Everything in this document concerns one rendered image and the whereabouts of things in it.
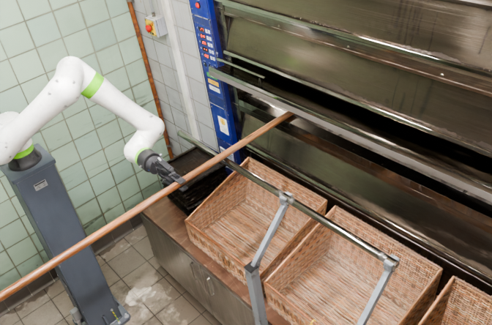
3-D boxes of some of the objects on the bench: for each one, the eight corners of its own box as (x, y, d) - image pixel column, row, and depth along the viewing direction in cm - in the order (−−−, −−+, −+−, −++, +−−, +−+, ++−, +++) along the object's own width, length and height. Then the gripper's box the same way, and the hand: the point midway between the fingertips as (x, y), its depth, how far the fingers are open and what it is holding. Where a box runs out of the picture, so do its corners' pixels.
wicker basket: (255, 192, 288) (248, 154, 272) (332, 240, 251) (329, 199, 235) (187, 241, 264) (176, 201, 248) (262, 301, 227) (255, 260, 211)
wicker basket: (337, 244, 249) (334, 202, 233) (440, 311, 211) (446, 267, 195) (264, 304, 226) (257, 262, 210) (366, 391, 188) (367, 349, 172)
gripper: (155, 144, 217) (187, 166, 201) (164, 173, 226) (195, 196, 210) (140, 152, 213) (172, 175, 198) (150, 181, 223) (181, 205, 207)
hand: (179, 182), depth 206 cm, fingers closed on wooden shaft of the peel, 3 cm apart
